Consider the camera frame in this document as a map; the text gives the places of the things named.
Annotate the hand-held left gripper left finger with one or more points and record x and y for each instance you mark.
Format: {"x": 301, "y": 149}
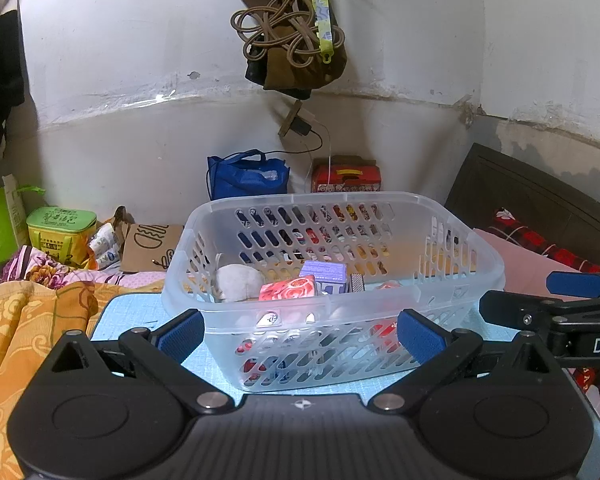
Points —
{"x": 182, "y": 335}

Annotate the red packet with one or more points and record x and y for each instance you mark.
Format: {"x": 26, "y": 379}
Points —
{"x": 390, "y": 286}

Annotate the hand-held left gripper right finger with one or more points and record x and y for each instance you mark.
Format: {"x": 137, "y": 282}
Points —
{"x": 422, "y": 337}

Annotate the white plush toy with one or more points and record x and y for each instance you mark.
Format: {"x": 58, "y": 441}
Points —
{"x": 237, "y": 282}

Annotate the red plaid pillow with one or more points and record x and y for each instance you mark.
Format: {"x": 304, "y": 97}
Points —
{"x": 535, "y": 237}

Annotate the small grey box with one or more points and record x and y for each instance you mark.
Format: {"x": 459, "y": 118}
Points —
{"x": 356, "y": 283}

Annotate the white blue snack packet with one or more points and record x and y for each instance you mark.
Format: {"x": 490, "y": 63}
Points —
{"x": 105, "y": 245}

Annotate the red carton box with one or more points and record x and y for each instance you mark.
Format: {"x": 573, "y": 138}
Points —
{"x": 347, "y": 177}

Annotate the clear plastic basket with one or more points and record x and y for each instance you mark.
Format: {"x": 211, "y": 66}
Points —
{"x": 350, "y": 310}

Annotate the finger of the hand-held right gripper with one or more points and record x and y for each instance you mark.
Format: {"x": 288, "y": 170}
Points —
{"x": 577, "y": 284}
{"x": 515, "y": 310}

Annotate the green paper bag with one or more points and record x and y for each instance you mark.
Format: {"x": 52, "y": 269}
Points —
{"x": 0, "y": 225}

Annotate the green lidded yellow basket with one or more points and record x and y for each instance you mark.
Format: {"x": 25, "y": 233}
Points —
{"x": 60, "y": 232}

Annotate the dark wooden headboard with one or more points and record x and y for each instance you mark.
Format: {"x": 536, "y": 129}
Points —
{"x": 530, "y": 195}

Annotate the black garment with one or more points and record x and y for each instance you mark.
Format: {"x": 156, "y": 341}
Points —
{"x": 0, "y": 60}

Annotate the purple floral blanket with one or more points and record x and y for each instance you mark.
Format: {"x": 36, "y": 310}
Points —
{"x": 35, "y": 267}

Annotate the brown hanging bag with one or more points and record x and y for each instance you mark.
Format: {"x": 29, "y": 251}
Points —
{"x": 305, "y": 72}

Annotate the pink blanket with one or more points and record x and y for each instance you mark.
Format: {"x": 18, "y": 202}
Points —
{"x": 520, "y": 265}

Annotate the blue shopping bag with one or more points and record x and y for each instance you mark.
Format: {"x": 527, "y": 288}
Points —
{"x": 245, "y": 177}

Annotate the black wall charger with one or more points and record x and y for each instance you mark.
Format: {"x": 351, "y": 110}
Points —
{"x": 301, "y": 126}

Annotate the orange patterned blanket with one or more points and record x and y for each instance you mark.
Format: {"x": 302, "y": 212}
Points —
{"x": 25, "y": 335}

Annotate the purple box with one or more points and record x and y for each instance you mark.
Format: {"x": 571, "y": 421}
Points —
{"x": 325, "y": 275}

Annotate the white red tissue pack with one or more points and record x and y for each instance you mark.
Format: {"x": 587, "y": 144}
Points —
{"x": 287, "y": 288}

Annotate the printed brown paper bag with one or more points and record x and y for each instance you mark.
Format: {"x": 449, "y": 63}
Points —
{"x": 150, "y": 245}

